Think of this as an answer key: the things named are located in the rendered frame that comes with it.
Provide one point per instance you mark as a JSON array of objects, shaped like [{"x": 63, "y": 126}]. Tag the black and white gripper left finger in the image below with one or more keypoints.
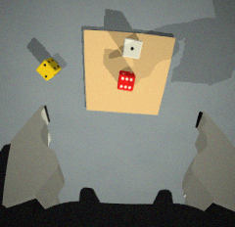
[{"x": 31, "y": 178}]

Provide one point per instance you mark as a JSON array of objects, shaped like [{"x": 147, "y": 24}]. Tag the white die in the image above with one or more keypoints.
[{"x": 131, "y": 48}]

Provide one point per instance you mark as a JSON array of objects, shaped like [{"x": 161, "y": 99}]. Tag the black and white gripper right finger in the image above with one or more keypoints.
[{"x": 209, "y": 182}]

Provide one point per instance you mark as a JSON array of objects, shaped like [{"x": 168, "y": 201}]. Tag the red die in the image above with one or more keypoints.
[{"x": 125, "y": 80}]

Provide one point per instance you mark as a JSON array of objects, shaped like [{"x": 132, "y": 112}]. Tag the tan flat mat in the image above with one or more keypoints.
[{"x": 103, "y": 61}]

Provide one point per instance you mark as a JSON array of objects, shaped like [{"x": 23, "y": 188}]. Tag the yellow die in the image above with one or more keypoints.
[{"x": 48, "y": 68}]

